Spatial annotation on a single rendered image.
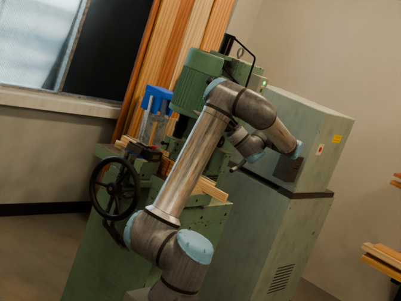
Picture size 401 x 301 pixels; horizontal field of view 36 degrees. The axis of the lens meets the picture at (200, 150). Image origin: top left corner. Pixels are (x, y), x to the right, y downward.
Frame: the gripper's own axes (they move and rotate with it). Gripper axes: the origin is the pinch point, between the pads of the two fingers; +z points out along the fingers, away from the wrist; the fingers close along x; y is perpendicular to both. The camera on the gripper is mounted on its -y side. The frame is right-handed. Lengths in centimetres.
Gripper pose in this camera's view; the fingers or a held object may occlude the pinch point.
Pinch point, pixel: (202, 100)
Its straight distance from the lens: 277.9
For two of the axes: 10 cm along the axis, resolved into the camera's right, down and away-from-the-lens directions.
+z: -6.7, -7.4, -0.9
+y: 4.1, -2.7, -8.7
